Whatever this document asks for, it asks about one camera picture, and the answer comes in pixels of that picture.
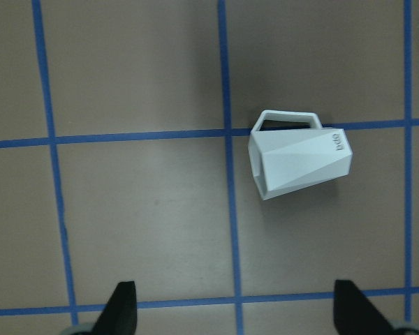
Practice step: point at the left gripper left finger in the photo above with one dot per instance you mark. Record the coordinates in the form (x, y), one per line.
(120, 313)

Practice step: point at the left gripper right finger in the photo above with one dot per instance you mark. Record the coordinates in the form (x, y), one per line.
(354, 313)

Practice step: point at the white faceted cup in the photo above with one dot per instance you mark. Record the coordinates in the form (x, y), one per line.
(284, 161)

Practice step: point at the brown paper table cover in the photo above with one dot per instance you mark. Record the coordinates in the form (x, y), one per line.
(124, 128)

